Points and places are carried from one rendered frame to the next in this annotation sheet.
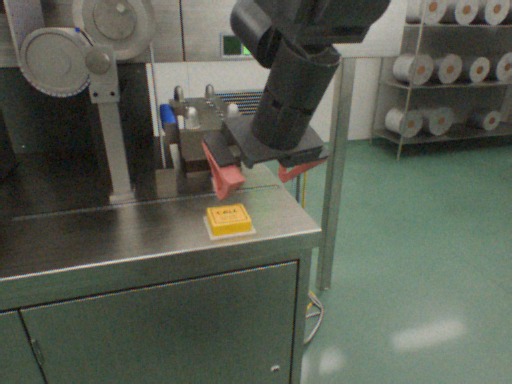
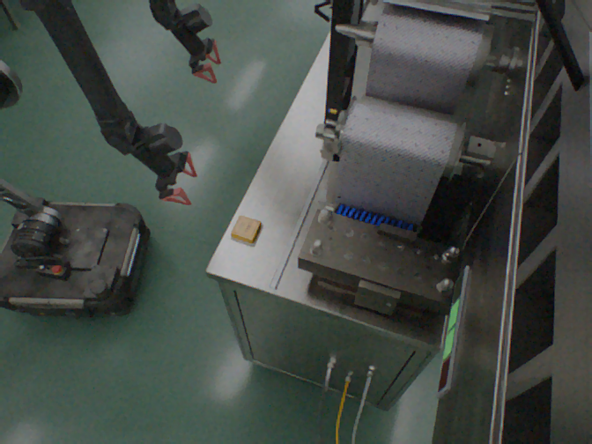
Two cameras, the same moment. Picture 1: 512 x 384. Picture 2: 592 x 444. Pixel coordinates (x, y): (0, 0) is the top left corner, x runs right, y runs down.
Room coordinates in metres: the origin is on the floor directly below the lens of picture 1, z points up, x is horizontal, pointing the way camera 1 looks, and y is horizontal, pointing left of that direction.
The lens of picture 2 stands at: (1.09, -0.44, 2.01)
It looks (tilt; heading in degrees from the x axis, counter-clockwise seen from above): 56 degrees down; 126
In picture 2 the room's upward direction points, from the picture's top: straight up
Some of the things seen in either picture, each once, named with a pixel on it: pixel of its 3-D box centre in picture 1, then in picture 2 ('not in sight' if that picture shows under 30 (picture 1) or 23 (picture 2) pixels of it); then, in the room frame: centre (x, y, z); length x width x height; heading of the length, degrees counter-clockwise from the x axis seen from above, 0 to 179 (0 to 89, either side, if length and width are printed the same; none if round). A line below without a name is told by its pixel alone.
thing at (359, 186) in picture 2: (154, 82); (381, 194); (0.87, 0.24, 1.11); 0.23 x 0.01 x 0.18; 16
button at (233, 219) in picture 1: (228, 219); (246, 229); (0.56, 0.05, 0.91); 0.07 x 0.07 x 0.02; 16
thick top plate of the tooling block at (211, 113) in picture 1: (203, 121); (381, 260); (0.94, 0.14, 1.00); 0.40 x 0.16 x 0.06; 16
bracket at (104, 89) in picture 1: (111, 126); (331, 166); (0.69, 0.29, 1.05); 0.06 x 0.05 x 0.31; 16
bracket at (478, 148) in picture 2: not in sight; (481, 148); (1.03, 0.35, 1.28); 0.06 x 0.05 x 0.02; 16
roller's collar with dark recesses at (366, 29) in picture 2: not in sight; (370, 33); (0.65, 0.50, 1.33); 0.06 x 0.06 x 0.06; 16
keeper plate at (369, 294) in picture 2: not in sight; (376, 299); (0.98, 0.05, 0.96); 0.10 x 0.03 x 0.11; 16
